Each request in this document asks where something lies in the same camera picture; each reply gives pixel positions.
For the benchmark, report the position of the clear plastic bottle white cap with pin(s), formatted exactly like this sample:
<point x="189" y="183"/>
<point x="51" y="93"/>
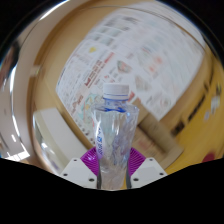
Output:
<point x="115" y="140"/>

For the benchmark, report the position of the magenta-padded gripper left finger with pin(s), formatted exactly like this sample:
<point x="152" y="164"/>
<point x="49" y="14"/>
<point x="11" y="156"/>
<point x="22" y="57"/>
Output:
<point x="77" y="170"/>

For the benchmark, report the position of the flat round red coaster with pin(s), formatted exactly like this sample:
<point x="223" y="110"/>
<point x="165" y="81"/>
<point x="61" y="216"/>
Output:
<point x="208" y="157"/>

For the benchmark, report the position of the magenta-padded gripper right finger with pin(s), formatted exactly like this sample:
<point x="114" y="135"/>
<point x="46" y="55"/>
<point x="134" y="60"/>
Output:
<point x="148" y="170"/>

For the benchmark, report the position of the printed paper wall posters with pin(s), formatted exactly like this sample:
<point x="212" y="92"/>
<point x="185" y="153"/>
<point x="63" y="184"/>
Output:
<point x="133" y="56"/>

